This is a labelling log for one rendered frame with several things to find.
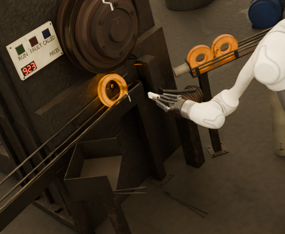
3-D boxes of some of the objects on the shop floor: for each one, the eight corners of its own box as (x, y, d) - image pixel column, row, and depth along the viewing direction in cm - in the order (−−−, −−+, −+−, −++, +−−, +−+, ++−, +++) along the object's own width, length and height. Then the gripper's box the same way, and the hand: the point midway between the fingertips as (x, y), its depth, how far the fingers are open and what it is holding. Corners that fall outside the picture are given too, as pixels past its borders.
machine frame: (18, 195, 320) (-125, -61, 222) (122, 109, 376) (45, -126, 278) (86, 238, 273) (-57, -63, 175) (194, 133, 329) (132, -140, 231)
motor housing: (181, 166, 303) (164, 100, 273) (201, 146, 315) (186, 81, 285) (197, 172, 295) (181, 104, 265) (216, 152, 306) (203, 84, 276)
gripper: (178, 121, 227) (142, 107, 241) (193, 107, 233) (158, 94, 248) (176, 109, 222) (139, 95, 236) (192, 94, 229) (155, 82, 243)
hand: (154, 96), depth 240 cm, fingers closed
